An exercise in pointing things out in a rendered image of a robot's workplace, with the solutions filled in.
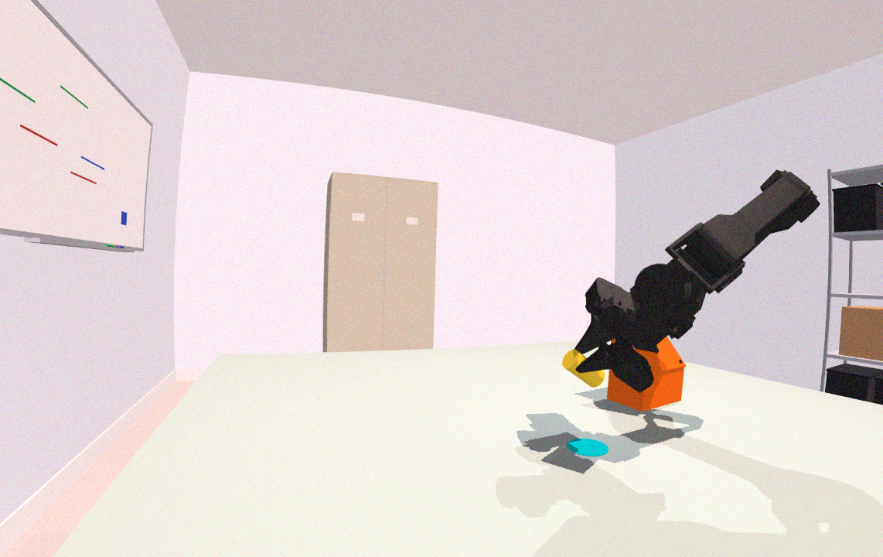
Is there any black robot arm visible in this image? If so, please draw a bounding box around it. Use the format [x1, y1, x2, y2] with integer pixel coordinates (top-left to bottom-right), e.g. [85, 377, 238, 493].
[585, 170, 820, 353]

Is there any yellow cylinder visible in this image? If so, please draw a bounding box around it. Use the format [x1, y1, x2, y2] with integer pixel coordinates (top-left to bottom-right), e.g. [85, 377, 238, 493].
[562, 350, 605, 388]

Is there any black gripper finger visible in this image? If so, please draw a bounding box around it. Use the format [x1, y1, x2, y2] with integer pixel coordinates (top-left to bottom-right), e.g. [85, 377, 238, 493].
[575, 339, 612, 374]
[574, 314, 615, 354]

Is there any cyan circle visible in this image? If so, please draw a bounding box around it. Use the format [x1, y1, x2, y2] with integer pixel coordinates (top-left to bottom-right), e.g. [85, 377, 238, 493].
[567, 439, 609, 456]

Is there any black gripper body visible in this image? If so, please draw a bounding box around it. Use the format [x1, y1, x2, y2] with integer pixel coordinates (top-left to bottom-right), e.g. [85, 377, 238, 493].
[605, 309, 671, 393]

